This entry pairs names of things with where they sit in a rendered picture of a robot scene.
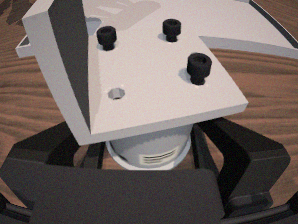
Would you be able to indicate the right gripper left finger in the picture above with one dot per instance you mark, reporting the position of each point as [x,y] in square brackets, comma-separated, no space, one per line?
[57,146]

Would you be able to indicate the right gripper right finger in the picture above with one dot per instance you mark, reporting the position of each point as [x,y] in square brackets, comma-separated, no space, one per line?
[252,162]

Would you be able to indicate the white shallow tray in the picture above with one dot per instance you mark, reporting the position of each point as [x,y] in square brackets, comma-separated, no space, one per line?
[219,23]

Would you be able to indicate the white l-shaped bracket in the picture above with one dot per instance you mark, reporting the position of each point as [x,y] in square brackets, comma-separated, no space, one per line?
[147,71]

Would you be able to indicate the black screw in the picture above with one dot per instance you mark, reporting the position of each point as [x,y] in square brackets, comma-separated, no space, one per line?
[171,28]
[106,36]
[198,67]

